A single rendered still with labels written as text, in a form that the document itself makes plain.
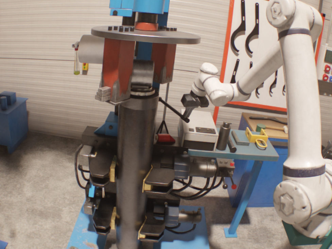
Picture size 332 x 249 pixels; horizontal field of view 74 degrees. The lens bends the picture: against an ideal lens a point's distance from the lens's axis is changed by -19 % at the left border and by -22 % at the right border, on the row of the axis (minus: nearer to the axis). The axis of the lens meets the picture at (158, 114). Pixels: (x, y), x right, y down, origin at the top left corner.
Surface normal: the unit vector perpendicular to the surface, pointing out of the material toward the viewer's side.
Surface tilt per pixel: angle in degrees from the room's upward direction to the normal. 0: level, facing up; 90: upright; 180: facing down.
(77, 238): 0
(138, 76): 93
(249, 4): 90
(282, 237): 0
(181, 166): 90
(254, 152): 0
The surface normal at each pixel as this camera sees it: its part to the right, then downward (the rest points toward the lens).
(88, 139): -0.04, 0.37
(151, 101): 0.65, 0.35
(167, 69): 0.81, 0.30
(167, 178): 0.11, -0.92
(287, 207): -0.89, 0.21
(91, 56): -0.07, 0.65
